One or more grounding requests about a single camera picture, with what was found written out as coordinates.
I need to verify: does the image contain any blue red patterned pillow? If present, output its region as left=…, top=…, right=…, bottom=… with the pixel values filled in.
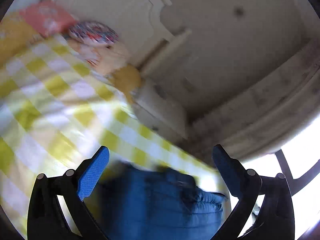
left=68, top=21, right=119, bottom=47

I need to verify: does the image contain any yellow white checkered quilt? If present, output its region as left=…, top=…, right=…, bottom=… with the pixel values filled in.
left=1, top=35, right=226, bottom=237

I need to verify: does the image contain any white bed headboard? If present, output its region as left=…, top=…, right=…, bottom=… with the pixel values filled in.
left=52, top=0, right=191, bottom=76

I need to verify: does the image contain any white nightstand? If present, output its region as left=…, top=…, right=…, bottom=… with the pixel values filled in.
left=132, top=79, right=188, bottom=144

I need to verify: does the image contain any beige curtain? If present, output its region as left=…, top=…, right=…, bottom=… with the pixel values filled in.
left=185, top=39, right=319, bottom=163

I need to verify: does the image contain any blue puffer jacket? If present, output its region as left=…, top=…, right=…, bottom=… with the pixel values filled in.
left=99, top=164, right=226, bottom=239

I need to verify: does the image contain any yellow bed sheet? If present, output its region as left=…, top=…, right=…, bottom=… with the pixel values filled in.
left=1, top=11, right=47, bottom=66

